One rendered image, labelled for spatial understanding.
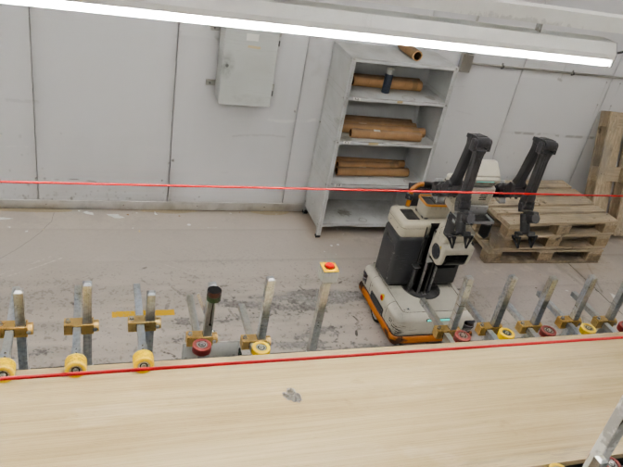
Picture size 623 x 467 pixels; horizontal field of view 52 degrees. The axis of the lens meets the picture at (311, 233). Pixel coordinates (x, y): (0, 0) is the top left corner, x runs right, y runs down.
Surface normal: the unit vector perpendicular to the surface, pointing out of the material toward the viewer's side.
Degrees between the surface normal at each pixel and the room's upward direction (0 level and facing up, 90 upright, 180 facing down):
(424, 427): 0
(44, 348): 0
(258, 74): 90
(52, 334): 0
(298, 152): 90
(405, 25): 61
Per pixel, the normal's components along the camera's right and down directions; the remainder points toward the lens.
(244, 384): 0.17, -0.85
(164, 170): 0.27, 0.53
